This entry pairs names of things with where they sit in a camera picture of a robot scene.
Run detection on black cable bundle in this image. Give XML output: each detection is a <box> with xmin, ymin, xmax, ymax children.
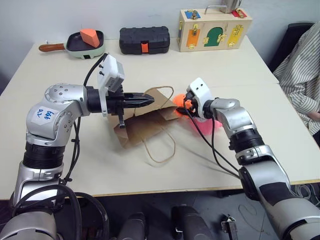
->
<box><xmin>11</xmin><ymin>184</ymin><xmax>110</xmax><ymax>240</ymax></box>

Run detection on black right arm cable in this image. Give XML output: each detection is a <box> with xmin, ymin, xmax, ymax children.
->
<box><xmin>183</xmin><ymin>97</ymin><xmax>243</xmax><ymax>180</ymax></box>

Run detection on brown paper bag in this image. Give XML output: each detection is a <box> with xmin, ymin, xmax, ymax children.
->
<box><xmin>113</xmin><ymin>85</ymin><xmax>181</xmax><ymax>164</ymax></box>

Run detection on wooden latch lock box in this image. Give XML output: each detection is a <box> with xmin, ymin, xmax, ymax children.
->
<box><xmin>177</xmin><ymin>5</ymin><xmax>254</xmax><ymax>53</ymax></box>

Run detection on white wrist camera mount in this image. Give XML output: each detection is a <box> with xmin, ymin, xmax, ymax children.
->
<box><xmin>96</xmin><ymin>53</ymin><xmax>125</xmax><ymax>118</ymax></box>
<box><xmin>186</xmin><ymin>77</ymin><xmax>214</xmax><ymax>119</ymax></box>

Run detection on pink orange plush toy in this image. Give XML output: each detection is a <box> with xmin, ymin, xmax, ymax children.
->
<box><xmin>171</xmin><ymin>93</ymin><xmax>224</xmax><ymax>138</ymax></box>

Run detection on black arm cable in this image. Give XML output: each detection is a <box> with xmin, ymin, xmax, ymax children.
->
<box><xmin>62</xmin><ymin>52</ymin><xmax>111</xmax><ymax>187</ymax></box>
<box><xmin>183</xmin><ymin>97</ymin><xmax>243</xmax><ymax>180</ymax></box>

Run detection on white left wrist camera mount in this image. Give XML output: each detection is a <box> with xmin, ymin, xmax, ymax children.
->
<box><xmin>96</xmin><ymin>53</ymin><xmax>125</xmax><ymax>118</ymax></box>

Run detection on person in striped shirt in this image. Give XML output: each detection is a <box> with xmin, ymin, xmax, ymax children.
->
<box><xmin>273</xmin><ymin>20</ymin><xmax>320</xmax><ymax>141</ymax></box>

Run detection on orange wedge block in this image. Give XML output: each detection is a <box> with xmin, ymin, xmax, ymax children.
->
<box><xmin>79</xmin><ymin>27</ymin><xmax>100</xmax><ymax>49</ymax></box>

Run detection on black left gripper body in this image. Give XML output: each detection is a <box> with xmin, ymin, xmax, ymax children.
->
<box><xmin>105</xmin><ymin>84</ymin><xmax>127</xmax><ymax>130</ymax></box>

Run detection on green frying pan brown handle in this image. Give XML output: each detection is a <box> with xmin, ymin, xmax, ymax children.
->
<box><xmin>38</xmin><ymin>29</ymin><xmax>106</xmax><ymax>60</ymax></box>

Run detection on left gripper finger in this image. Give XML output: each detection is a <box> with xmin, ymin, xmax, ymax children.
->
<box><xmin>123</xmin><ymin>98</ymin><xmax>156</xmax><ymax>109</ymax></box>
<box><xmin>123</xmin><ymin>91</ymin><xmax>152</xmax><ymax>102</ymax></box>

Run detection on black chair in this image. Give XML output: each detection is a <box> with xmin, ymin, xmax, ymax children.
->
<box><xmin>267</xmin><ymin>22</ymin><xmax>316</xmax><ymax>74</ymax></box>

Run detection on small dark rounded shape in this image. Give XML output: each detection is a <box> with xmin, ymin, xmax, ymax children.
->
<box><xmin>116</xmin><ymin>211</ymin><xmax>147</xmax><ymax>240</ymax></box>

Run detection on large dark rounded shape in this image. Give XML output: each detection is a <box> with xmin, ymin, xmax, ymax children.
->
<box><xmin>170</xmin><ymin>204</ymin><xmax>214</xmax><ymax>240</ymax></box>

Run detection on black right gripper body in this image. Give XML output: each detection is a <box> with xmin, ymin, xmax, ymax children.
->
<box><xmin>183</xmin><ymin>90</ymin><xmax>204</xmax><ymax>120</ymax></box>

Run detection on white floor cables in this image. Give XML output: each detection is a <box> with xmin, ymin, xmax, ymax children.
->
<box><xmin>291</xmin><ymin>183</ymin><xmax>320</xmax><ymax>209</ymax></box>

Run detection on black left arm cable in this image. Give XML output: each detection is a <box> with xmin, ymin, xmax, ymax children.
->
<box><xmin>62</xmin><ymin>52</ymin><xmax>111</xmax><ymax>187</ymax></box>

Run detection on small metal bracket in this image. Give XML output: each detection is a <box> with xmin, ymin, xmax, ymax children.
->
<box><xmin>220</xmin><ymin>214</ymin><xmax>239</xmax><ymax>236</ymax></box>

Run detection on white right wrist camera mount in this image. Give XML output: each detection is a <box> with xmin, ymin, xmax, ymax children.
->
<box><xmin>186</xmin><ymin>77</ymin><xmax>214</xmax><ymax>119</ymax></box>

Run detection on black plastic tool case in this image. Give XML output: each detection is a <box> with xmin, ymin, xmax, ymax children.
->
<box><xmin>118</xmin><ymin>25</ymin><xmax>171</xmax><ymax>55</ymax></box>

